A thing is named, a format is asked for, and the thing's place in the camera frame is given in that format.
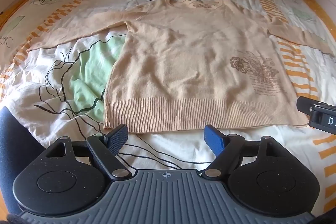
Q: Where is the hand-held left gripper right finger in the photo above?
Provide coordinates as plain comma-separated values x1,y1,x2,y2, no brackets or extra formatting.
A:
202,124,290,179

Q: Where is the dark blue cloth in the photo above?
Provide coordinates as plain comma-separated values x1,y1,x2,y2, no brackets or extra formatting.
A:
0,106,46,215

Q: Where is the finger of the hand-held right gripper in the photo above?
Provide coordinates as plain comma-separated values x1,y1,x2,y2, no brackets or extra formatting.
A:
297,96,315,116

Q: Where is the beige knit sweater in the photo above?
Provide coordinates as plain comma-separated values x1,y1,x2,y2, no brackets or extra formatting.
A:
26,0,336,134

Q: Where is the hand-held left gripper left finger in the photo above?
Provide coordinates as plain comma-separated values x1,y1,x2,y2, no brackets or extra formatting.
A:
45,123,132,179

